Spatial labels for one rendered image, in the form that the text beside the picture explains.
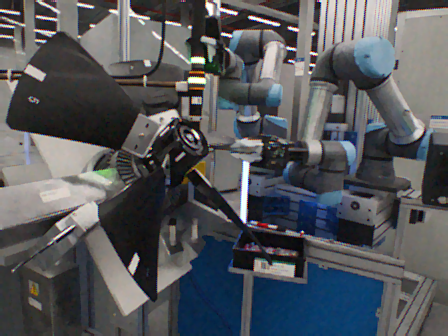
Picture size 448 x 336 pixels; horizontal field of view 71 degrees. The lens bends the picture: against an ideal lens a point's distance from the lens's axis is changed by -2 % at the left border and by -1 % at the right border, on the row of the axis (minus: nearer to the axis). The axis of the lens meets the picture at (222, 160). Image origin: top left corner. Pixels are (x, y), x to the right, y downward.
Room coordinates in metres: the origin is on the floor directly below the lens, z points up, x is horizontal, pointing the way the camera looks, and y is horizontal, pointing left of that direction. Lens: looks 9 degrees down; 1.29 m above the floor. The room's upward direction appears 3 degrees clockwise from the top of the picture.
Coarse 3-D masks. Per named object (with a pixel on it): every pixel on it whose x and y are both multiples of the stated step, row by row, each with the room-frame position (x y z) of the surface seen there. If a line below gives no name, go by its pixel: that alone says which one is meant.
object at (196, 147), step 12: (180, 120) 0.77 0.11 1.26; (168, 132) 0.72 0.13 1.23; (180, 132) 0.73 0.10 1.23; (192, 132) 0.78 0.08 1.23; (156, 144) 0.73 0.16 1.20; (168, 144) 0.71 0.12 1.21; (180, 144) 0.70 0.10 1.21; (192, 144) 0.75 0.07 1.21; (204, 144) 0.78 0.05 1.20; (156, 156) 0.73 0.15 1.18; (192, 156) 0.71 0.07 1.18; (204, 156) 0.74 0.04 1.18; (144, 168) 0.73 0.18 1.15; (156, 168) 0.75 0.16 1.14; (180, 168) 0.73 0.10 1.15; (180, 180) 0.79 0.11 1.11
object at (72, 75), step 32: (64, 32) 0.66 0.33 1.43; (32, 64) 0.60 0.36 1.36; (64, 64) 0.64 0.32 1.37; (96, 64) 0.68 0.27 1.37; (64, 96) 0.62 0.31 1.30; (96, 96) 0.66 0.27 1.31; (128, 96) 0.71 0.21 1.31; (32, 128) 0.58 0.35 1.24; (64, 128) 0.62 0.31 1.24; (96, 128) 0.66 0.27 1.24; (128, 128) 0.70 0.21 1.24
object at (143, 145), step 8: (136, 120) 0.72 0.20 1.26; (144, 120) 0.73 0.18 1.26; (152, 120) 0.74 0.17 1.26; (136, 128) 0.72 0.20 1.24; (144, 128) 0.73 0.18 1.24; (152, 128) 0.74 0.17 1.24; (128, 136) 0.71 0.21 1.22; (136, 136) 0.72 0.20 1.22; (152, 136) 0.74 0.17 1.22; (128, 144) 0.71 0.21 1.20; (144, 144) 0.73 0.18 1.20; (136, 152) 0.72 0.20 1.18; (144, 152) 0.73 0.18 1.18
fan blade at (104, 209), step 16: (160, 176) 0.63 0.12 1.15; (128, 192) 0.50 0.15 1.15; (144, 192) 0.55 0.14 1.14; (160, 192) 0.62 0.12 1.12; (112, 208) 0.46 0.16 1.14; (128, 208) 0.49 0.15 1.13; (144, 208) 0.54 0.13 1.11; (160, 208) 0.62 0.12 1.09; (112, 224) 0.45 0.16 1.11; (128, 224) 0.48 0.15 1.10; (144, 224) 0.53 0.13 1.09; (160, 224) 0.63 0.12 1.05; (112, 240) 0.44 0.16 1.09; (128, 240) 0.47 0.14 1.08; (144, 240) 0.52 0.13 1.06; (128, 256) 0.46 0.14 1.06; (144, 256) 0.51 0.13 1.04; (128, 272) 0.46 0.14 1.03; (144, 272) 0.50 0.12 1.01; (144, 288) 0.49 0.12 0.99
